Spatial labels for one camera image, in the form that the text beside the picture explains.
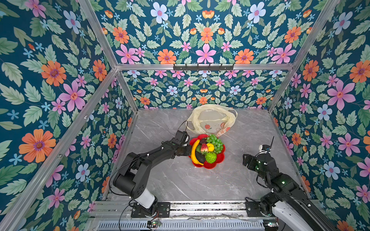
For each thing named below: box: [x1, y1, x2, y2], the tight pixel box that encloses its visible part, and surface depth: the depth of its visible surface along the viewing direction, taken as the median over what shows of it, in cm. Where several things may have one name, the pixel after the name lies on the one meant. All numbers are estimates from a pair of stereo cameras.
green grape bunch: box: [206, 133, 224, 154], surface depth 92 cm
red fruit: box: [200, 143, 209, 152], surface depth 88 cm
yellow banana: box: [190, 139, 204, 166], surface depth 89 cm
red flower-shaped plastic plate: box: [188, 133, 226, 170], surface depth 90 cm
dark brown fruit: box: [199, 138, 208, 145], surface depth 97 cm
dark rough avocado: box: [195, 151, 206, 164], surface depth 89 cm
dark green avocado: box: [196, 144, 202, 154], surface depth 92 cm
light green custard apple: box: [204, 152, 217, 164], surface depth 88 cm
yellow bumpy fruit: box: [206, 142, 215, 152], surface depth 92 cm
